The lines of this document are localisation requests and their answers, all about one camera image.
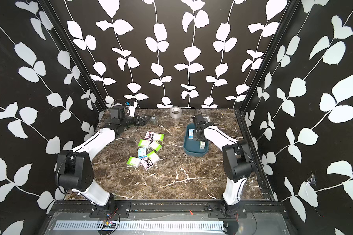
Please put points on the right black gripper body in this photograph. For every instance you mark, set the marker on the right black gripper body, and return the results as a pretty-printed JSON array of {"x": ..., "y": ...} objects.
[{"x": 195, "y": 135}]

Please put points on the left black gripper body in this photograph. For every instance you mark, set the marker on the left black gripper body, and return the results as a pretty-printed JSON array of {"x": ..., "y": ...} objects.
[{"x": 137, "y": 122}]

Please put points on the blue tissue pack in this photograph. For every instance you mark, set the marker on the blue tissue pack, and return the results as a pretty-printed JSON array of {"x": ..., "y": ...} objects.
[
  {"x": 191, "y": 134},
  {"x": 142, "y": 153}
]

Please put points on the teal storage box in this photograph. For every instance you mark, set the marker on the teal storage box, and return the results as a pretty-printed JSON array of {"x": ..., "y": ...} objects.
[{"x": 192, "y": 147}]

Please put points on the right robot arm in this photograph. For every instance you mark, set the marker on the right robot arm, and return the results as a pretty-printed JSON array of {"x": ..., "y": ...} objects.
[{"x": 237, "y": 164}]

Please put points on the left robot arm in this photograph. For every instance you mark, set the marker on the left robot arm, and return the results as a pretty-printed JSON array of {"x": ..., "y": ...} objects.
[{"x": 74, "y": 167}]

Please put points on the small plastic bottle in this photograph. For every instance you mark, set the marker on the small plastic bottle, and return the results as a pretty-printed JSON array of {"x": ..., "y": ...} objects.
[{"x": 154, "y": 119}]

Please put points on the pink kuromi tissue pack top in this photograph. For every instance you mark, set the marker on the pink kuromi tissue pack top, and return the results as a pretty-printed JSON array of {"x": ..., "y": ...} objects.
[{"x": 149, "y": 136}]

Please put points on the clear tape roll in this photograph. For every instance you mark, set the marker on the clear tape roll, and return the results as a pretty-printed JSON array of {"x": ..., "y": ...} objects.
[{"x": 175, "y": 112}]

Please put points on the kuromi tissue pack lower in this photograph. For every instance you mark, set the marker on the kuromi tissue pack lower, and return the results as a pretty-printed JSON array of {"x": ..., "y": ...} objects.
[{"x": 146, "y": 163}]

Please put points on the white perforated strip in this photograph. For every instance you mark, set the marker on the white perforated strip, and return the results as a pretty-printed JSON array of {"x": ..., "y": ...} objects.
[{"x": 137, "y": 225}]

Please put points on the small circuit board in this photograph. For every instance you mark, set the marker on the small circuit board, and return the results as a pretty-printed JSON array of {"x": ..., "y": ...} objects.
[{"x": 107, "y": 225}]

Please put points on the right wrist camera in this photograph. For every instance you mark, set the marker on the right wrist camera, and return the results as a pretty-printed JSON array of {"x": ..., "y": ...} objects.
[{"x": 198, "y": 119}]

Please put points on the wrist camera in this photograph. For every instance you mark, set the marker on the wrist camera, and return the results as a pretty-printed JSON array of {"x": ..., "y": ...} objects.
[
  {"x": 198, "y": 119},
  {"x": 120, "y": 112}
]

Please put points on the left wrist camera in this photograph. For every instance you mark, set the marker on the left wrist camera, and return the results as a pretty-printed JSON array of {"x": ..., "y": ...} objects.
[{"x": 120, "y": 112}]

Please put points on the black front rail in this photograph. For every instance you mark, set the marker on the black front rail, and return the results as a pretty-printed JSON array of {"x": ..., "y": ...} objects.
[{"x": 214, "y": 208}]

